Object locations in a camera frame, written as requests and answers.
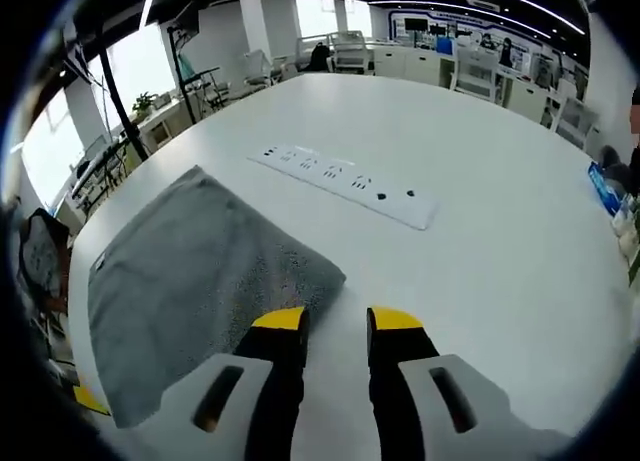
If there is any white mesh office chair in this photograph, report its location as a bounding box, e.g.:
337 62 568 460
329 30 374 75
452 45 502 100

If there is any grey towel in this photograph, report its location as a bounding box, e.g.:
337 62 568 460
87 164 347 430

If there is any blue packet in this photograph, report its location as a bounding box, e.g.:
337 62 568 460
587 161 624 216

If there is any black light stand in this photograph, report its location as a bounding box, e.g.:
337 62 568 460
167 24 202 123

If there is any white power strip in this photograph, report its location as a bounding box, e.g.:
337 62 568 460
247 143 441 231

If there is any black tripod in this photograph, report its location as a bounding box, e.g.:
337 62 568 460
64 10 151 162

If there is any row of white cabinets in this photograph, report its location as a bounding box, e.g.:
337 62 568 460
372 43 566 122

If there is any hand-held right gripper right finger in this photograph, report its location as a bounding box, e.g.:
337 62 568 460
366 306 521 461

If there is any black backpack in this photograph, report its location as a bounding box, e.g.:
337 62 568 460
309 43 332 73

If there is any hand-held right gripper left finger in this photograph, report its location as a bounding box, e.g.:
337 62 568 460
159 305 311 461

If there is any small potted plant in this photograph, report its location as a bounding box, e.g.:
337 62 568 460
131 91 157 115

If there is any dark grey bag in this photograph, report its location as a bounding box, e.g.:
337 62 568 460
598 145 634 182

